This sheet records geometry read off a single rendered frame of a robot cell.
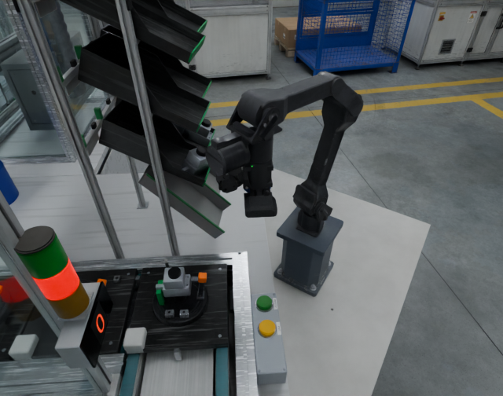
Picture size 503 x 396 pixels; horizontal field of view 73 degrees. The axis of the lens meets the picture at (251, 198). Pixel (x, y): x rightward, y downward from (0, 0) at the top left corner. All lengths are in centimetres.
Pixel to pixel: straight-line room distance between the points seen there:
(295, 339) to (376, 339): 22
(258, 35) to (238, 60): 40
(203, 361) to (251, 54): 430
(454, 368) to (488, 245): 102
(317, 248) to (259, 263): 27
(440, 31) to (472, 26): 49
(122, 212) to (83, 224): 14
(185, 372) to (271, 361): 20
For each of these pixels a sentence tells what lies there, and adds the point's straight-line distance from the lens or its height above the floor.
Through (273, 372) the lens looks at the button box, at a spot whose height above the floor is 96.
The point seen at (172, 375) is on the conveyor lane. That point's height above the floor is 92.
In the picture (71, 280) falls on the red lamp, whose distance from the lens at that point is 58.
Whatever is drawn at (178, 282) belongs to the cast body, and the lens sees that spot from 84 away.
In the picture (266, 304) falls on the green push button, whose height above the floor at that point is 97.
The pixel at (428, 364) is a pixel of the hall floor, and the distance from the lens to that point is 211.
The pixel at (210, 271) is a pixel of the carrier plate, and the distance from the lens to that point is 99.
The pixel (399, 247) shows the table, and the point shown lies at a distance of 130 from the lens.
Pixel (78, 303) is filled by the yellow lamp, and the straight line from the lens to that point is 61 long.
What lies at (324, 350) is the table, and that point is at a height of 86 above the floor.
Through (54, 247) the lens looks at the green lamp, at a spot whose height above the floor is 140.
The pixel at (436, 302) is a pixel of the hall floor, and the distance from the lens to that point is 235.
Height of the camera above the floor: 174
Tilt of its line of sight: 40 degrees down
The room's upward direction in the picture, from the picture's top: straight up
